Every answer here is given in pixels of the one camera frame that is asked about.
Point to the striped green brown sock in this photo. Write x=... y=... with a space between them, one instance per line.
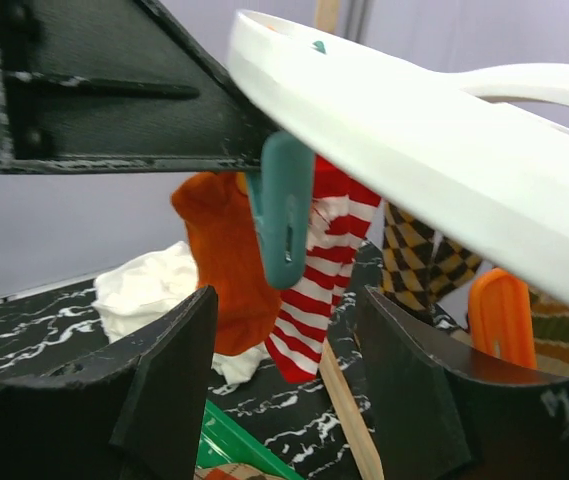
x=550 y=322

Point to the wooden clothes rack frame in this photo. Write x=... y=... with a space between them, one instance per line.
x=352 y=423

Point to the white round clip hanger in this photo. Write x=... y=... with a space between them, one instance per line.
x=451 y=149

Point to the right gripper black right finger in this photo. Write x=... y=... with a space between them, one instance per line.
x=444 y=410

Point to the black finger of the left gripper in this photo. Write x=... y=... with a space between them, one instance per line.
x=102 y=87

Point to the green plastic tray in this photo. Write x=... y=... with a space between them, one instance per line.
x=223 y=441

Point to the orange clothespin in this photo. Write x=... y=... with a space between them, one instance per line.
x=500 y=320

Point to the orange argyle sock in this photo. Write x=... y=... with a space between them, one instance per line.
x=233 y=471

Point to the brown argyle sock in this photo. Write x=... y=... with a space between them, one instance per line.
x=418 y=271

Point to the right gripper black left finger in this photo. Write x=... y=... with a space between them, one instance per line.
x=130 y=410

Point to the white cloth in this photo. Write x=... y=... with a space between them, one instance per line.
x=147 y=287

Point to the red white striped sock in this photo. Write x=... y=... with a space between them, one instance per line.
x=341 y=214

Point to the teal clothespin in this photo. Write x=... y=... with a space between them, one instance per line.
x=280 y=196

